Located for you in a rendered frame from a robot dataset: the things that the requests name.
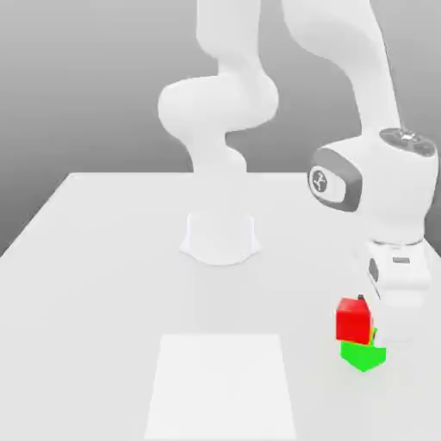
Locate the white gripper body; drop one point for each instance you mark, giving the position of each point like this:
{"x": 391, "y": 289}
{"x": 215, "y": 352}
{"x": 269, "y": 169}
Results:
{"x": 399, "y": 310}

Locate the small red cube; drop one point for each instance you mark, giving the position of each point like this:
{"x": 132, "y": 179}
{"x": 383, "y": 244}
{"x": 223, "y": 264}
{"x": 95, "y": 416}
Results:
{"x": 353, "y": 322}

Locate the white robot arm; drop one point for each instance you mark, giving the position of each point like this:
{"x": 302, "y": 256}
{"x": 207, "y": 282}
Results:
{"x": 220, "y": 103}

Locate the small green cube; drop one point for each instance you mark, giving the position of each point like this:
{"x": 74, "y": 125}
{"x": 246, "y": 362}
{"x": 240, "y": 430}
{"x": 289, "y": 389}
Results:
{"x": 362, "y": 356}

